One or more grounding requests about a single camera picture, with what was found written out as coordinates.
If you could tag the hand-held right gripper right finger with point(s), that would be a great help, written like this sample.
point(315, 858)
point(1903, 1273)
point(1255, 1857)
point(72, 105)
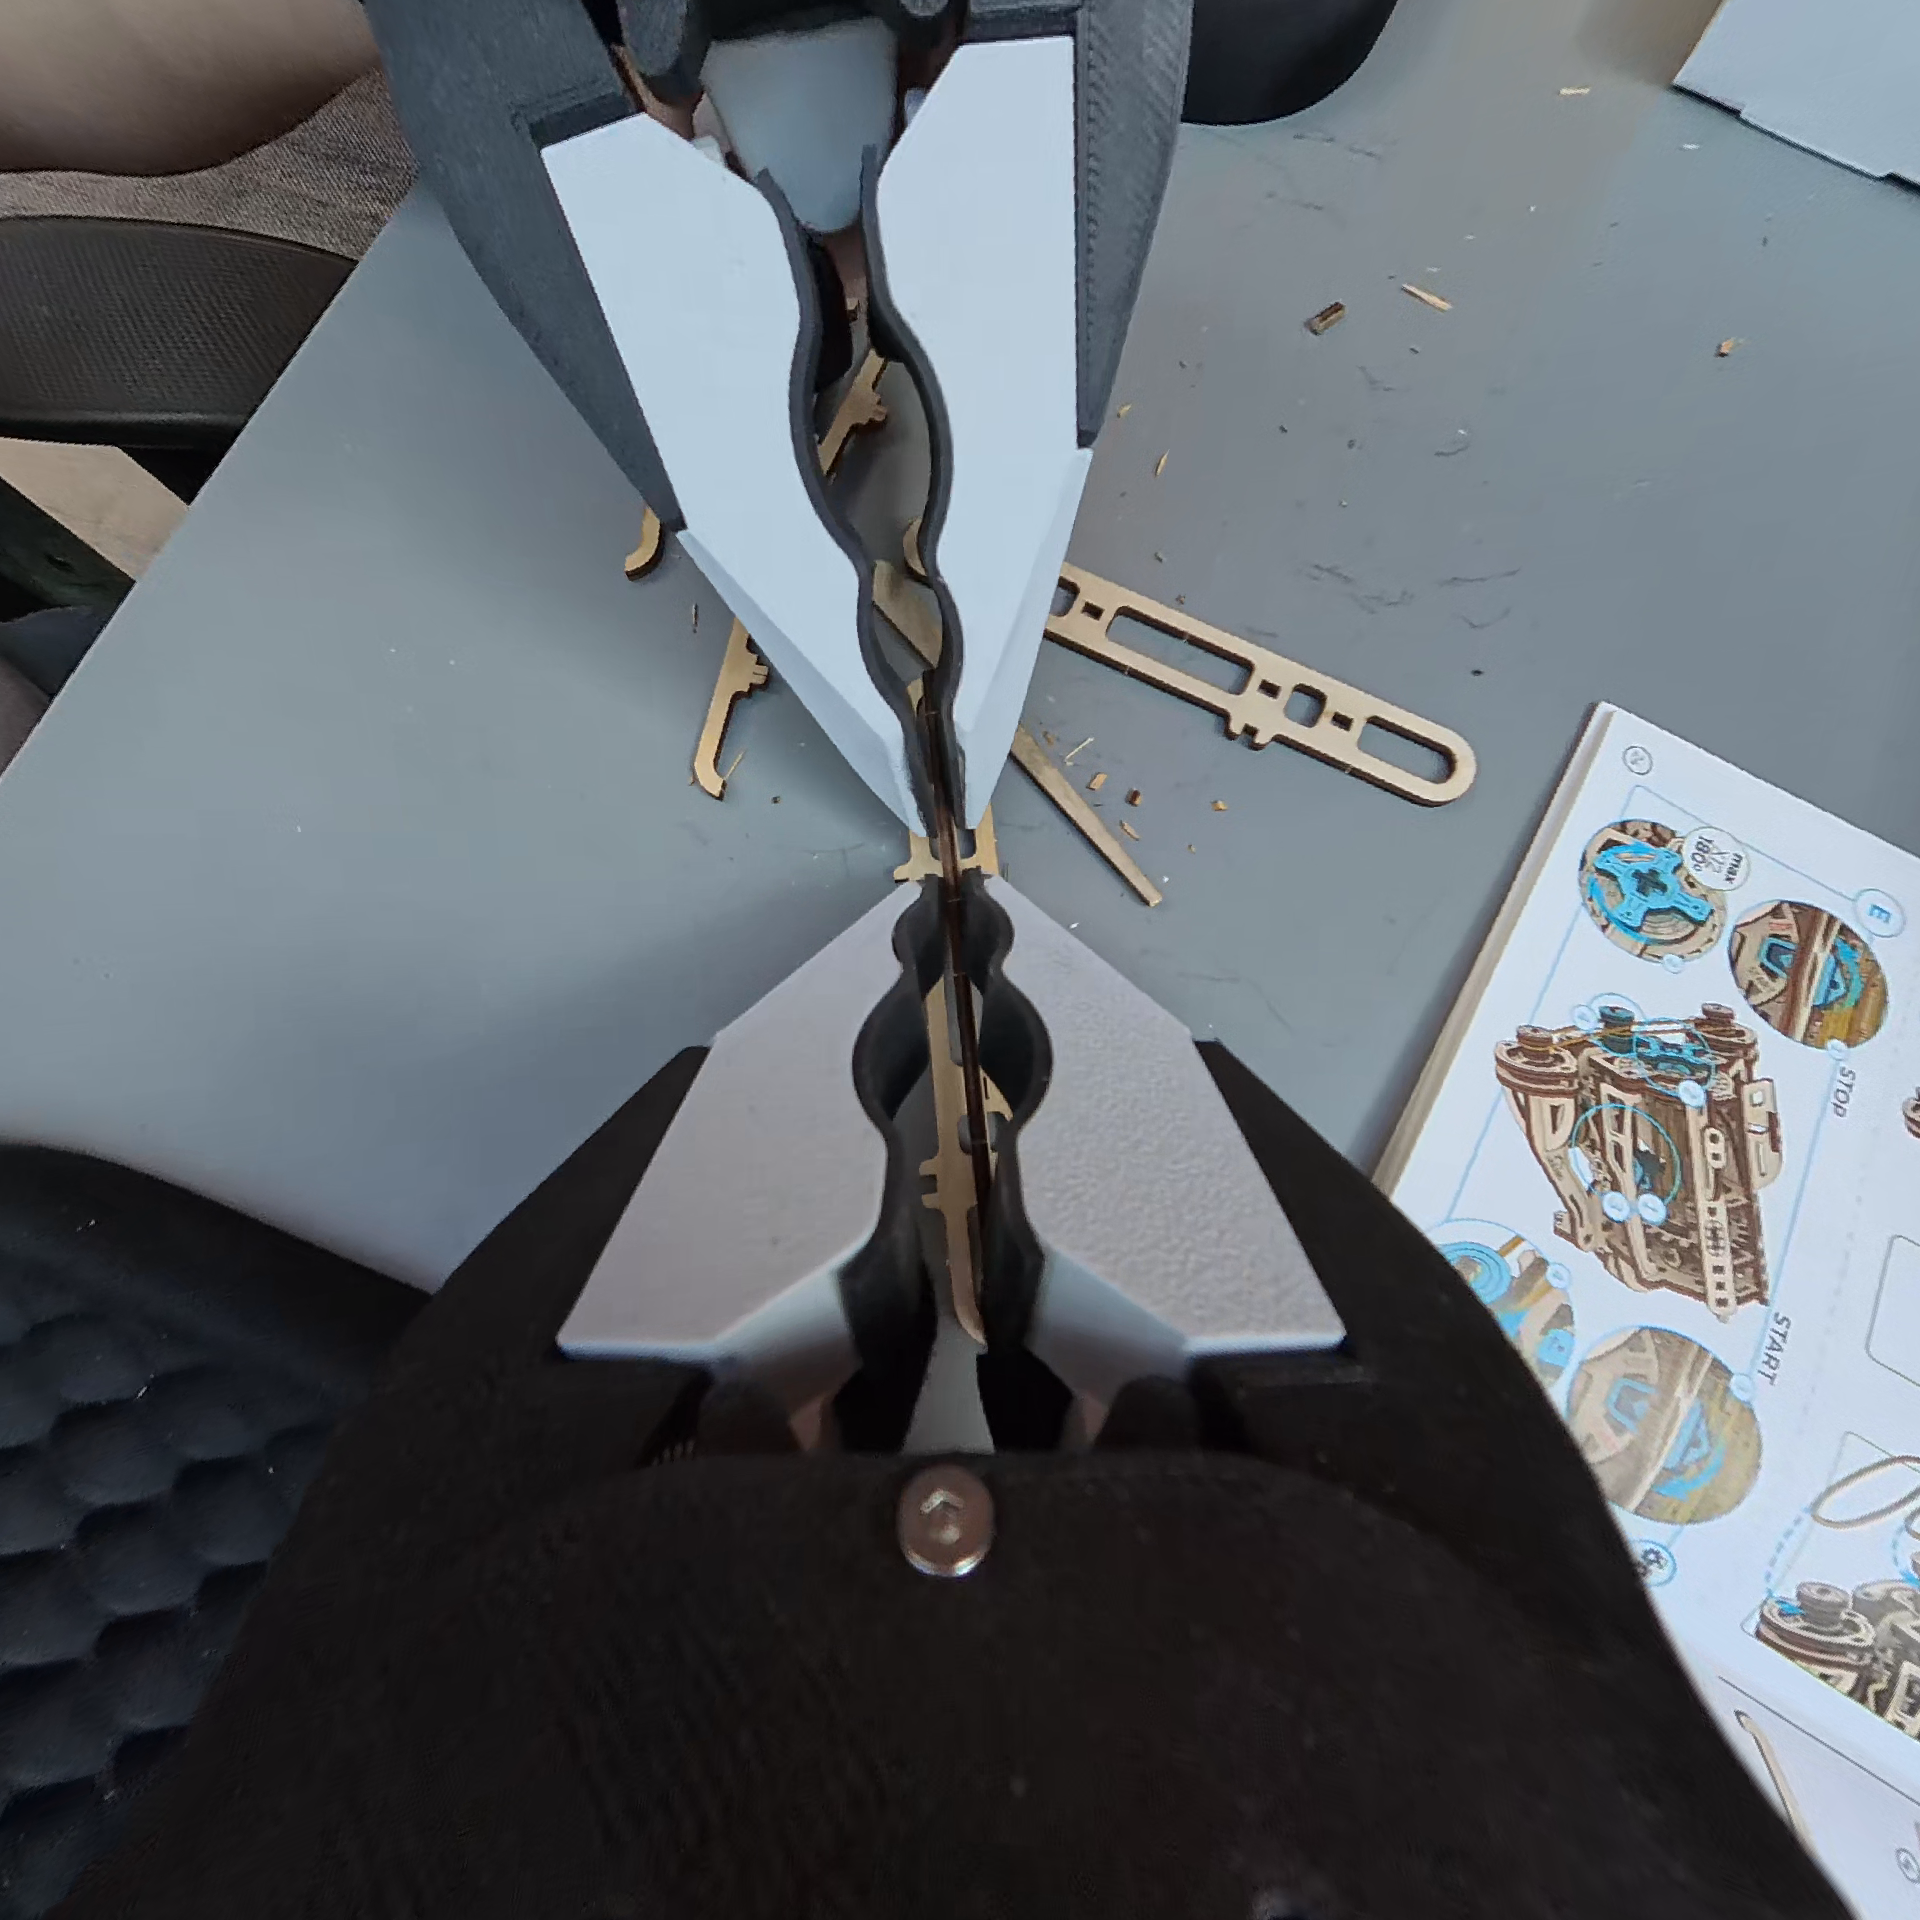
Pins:
point(1184, 1202)

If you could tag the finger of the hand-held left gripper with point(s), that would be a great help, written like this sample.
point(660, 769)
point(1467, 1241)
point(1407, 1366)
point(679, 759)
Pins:
point(1003, 300)
point(691, 330)

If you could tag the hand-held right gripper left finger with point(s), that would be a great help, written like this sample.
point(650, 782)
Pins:
point(705, 1202)

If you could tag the long wooden model part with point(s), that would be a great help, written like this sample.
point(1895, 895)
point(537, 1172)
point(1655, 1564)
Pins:
point(960, 1081)

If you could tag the small cross-shaped wooden part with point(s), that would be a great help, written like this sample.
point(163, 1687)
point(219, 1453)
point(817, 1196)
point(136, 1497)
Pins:
point(975, 858)

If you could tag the small notched wooden part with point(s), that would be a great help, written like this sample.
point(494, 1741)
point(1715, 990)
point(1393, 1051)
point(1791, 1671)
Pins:
point(856, 398)

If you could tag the hooked wooden strip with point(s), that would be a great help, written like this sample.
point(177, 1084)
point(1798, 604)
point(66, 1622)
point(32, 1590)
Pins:
point(646, 547)
point(730, 706)

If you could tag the grey-brown cloth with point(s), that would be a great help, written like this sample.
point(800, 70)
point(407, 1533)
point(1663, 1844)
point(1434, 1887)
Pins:
point(180, 90)

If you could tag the dark rounded object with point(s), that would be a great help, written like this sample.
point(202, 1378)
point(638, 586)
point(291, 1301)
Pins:
point(1289, 54)

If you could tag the black office chair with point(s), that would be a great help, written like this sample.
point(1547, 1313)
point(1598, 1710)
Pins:
point(136, 330)

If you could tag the thin wooden stick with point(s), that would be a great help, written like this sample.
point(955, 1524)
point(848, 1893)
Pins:
point(1088, 819)

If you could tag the slotted wooden bar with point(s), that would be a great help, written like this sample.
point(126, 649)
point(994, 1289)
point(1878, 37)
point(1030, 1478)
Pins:
point(1219, 661)

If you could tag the wood splinter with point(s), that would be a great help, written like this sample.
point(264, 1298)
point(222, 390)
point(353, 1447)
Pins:
point(1425, 295)

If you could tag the illustrated instruction booklet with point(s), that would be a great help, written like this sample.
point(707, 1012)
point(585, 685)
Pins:
point(1650, 1202)

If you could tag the black honeycomb cushion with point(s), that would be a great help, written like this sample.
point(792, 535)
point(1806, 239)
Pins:
point(119, 1425)

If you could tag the white cardboard sheet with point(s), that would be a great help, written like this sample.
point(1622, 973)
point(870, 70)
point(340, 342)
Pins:
point(1816, 76)

